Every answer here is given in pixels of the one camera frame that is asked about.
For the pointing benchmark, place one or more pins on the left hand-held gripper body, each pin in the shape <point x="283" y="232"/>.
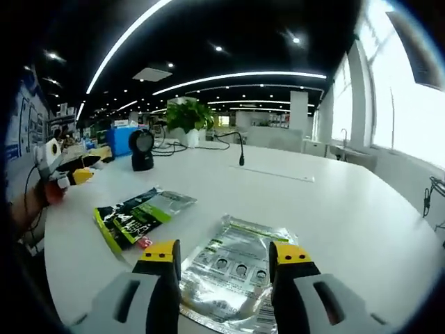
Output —
<point x="52" y="149"/>

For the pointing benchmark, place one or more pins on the wall poster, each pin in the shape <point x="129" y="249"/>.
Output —
<point x="24" y="125"/>

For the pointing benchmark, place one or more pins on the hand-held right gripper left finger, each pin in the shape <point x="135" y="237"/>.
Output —
<point x="104" y="315"/>

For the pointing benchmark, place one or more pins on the white table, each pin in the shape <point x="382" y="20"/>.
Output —
<point x="313" y="208"/>

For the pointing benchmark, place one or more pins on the white partition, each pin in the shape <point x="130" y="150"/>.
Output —
<point x="274" y="137"/>

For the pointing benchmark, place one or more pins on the black barcode scanner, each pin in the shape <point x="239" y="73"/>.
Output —
<point x="142" y="156"/>

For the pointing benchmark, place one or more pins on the curved ceiling light strip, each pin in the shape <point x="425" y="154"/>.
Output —
<point x="139" y="23"/>
<point x="80" y="111"/>
<point x="278" y="73"/>

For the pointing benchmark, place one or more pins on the green black sheet goods packet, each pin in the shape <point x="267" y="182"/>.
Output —
<point x="132" y="219"/>

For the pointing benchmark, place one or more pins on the blue plastic box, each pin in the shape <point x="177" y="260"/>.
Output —
<point x="120" y="142"/>

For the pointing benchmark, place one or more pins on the person's left hand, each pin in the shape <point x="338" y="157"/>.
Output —
<point x="55" y="195"/>

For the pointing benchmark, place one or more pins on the potted green plant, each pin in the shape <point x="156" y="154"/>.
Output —
<point x="187" y="115"/>

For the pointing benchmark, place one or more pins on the white sink counter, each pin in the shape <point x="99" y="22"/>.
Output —
<point x="347" y="154"/>

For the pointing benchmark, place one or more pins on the ceiling air vent panel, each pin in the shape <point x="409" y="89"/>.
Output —
<point x="153" y="74"/>

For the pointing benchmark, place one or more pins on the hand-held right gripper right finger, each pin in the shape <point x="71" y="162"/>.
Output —
<point x="358" y="313"/>

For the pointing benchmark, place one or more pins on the ceiling spotlights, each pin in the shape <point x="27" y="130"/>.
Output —
<point x="296" y="40"/>

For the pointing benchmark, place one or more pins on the silver foil sheet goods packet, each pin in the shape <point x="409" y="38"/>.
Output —
<point x="229" y="264"/>

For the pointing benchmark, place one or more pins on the pale yellow bag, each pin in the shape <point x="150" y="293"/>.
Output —
<point x="99" y="152"/>

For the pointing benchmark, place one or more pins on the narrow bright window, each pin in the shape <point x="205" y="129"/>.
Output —
<point x="342" y="111"/>

